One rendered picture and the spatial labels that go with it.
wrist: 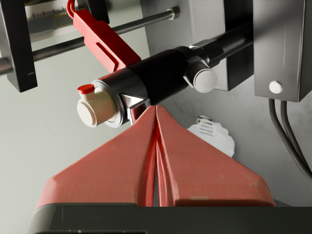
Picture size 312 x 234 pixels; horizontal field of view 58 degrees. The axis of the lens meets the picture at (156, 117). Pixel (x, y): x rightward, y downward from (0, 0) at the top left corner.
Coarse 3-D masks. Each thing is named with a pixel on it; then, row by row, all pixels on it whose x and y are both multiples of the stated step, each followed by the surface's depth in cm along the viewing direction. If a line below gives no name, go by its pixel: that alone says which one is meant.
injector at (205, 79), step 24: (192, 48) 19; (216, 48) 20; (240, 48) 22; (120, 72) 15; (144, 72) 15; (168, 72) 16; (192, 72) 16; (144, 96) 15; (168, 96) 17; (120, 120) 15
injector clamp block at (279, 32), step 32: (192, 0) 25; (224, 0) 23; (256, 0) 21; (288, 0) 19; (192, 32) 26; (256, 32) 22; (288, 32) 20; (224, 64) 25; (256, 64) 23; (288, 64) 21; (288, 96) 22
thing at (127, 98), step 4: (120, 96) 14; (124, 96) 14; (128, 96) 14; (132, 96) 13; (136, 96) 13; (140, 96) 13; (124, 100) 14; (128, 100) 14; (132, 100) 13; (136, 100) 13; (140, 100) 13; (148, 100) 13; (124, 104) 14; (128, 104) 14; (132, 104) 14; (148, 104) 13; (124, 108) 14; (128, 116) 14
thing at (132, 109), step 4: (144, 100) 13; (136, 104) 12; (140, 104) 13; (144, 104) 13; (128, 108) 12; (132, 108) 12; (136, 108) 12; (140, 108) 13; (144, 108) 13; (128, 112) 12; (132, 112) 12; (136, 112) 12; (140, 112) 13; (132, 116) 12; (136, 116) 12; (132, 120) 12
